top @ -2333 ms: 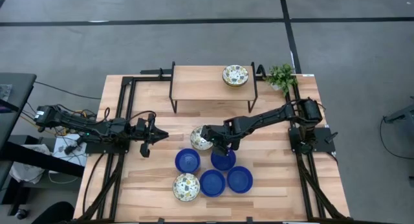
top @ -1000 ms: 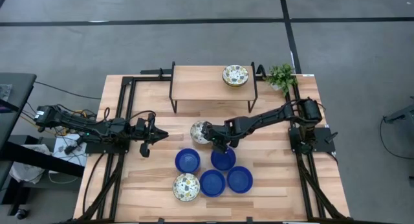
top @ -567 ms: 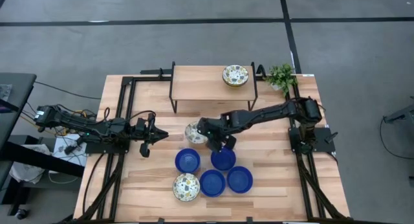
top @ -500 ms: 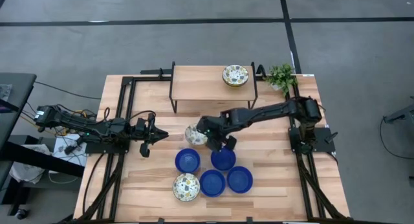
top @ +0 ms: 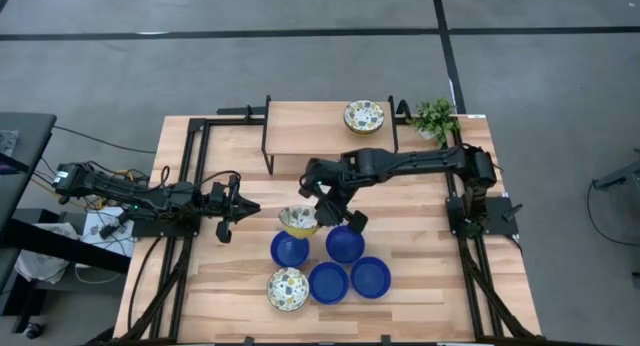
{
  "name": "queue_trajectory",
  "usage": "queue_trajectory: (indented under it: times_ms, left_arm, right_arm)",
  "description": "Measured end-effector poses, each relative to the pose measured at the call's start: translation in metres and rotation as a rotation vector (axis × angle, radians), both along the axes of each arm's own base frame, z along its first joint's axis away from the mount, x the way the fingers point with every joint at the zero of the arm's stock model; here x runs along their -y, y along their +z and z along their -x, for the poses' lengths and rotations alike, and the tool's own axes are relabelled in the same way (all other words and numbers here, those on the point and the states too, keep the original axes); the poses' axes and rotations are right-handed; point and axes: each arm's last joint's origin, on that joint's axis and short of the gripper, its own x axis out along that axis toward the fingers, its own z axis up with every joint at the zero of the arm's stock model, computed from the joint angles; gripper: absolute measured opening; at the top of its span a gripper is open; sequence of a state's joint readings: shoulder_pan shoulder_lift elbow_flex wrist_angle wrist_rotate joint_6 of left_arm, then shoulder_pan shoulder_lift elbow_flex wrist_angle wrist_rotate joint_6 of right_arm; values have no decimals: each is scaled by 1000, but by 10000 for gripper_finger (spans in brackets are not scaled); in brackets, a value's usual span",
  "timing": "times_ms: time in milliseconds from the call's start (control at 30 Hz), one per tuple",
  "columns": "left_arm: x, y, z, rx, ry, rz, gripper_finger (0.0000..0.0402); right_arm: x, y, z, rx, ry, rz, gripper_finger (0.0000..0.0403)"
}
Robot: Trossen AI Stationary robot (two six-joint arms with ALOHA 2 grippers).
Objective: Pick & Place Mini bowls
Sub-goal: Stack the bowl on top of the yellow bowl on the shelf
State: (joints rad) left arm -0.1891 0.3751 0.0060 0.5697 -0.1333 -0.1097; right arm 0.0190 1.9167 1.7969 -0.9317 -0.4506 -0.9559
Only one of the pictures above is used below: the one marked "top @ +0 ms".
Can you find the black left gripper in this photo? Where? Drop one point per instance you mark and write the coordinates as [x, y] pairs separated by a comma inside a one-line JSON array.
[[222, 206]]

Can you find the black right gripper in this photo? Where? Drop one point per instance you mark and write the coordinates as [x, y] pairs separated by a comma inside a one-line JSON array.
[[322, 186]]

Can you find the blue plastic mini bowl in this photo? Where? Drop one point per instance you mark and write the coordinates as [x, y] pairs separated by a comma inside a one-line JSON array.
[[290, 249], [370, 277], [328, 282], [345, 246]]

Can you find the yellow pear-print bowl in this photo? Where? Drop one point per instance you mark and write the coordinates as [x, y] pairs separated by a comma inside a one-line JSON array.
[[287, 288], [364, 117], [299, 221]]

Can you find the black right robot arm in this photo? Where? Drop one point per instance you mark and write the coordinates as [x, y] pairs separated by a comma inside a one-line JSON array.
[[415, 161]]

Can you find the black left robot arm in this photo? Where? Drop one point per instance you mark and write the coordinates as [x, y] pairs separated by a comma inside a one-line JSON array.
[[115, 188]]

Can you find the wooden shelf with black legs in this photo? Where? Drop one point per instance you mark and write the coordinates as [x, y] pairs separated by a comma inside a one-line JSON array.
[[310, 128]]

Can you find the green potted plant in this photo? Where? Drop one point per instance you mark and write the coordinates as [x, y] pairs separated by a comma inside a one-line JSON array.
[[435, 118]]

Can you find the black power adapter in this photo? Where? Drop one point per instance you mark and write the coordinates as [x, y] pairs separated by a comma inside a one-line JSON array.
[[107, 230]]

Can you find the white printed paper sheet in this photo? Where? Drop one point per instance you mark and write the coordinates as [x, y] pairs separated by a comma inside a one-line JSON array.
[[95, 236]]

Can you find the white sticker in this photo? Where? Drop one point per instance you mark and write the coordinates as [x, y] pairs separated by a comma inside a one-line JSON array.
[[477, 116]]

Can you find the black bench beam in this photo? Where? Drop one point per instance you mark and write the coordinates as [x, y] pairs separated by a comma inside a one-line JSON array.
[[60, 243]]

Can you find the white plastic bag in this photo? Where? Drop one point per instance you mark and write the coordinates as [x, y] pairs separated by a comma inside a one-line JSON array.
[[37, 266]]

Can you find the grey side table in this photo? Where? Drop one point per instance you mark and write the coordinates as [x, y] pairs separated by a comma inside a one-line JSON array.
[[25, 136]]

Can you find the black caster wheel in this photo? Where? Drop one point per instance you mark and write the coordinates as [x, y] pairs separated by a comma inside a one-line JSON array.
[[32, 330]]

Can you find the grey metal stand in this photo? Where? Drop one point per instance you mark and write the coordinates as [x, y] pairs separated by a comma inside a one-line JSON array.
[[617, 178]]

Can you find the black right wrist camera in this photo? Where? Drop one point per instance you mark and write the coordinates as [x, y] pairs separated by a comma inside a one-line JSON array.
[[358, 221]]

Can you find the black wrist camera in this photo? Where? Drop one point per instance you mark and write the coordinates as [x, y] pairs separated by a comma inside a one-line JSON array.
[[358, 221], [223, 232]]

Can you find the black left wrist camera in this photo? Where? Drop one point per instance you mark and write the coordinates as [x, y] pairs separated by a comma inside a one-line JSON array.
[[223, 232]]

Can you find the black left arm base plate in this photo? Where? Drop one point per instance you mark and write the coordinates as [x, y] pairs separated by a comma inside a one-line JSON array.
[[150, 229]]

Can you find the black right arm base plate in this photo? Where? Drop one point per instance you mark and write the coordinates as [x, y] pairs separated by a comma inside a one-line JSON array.
[[500, 211]]

